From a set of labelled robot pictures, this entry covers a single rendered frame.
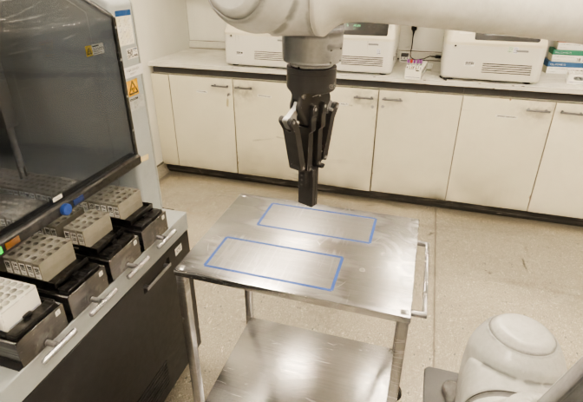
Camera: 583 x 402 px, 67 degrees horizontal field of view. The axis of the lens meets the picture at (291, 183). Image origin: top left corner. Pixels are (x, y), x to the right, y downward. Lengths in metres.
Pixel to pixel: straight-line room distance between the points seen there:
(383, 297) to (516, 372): 0.37
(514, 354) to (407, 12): 0.57
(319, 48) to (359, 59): 2.30
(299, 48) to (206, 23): 3.31
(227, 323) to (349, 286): 1.18
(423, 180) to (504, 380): 2.38
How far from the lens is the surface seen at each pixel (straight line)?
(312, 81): 0.65
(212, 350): 2.10
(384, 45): 2.89
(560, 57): 3.38
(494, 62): 2.91
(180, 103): 3.45
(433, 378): 1.11
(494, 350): 0.84
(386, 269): 1.18
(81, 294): 1.25
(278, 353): 1.68
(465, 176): 3.12
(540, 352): 0.85
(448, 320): 2.33
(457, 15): 0.50
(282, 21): 0.46
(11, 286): 1.23
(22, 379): 1.20
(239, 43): 3.14
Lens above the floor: 1.52
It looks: 26 degrees down
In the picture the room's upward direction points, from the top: straight up
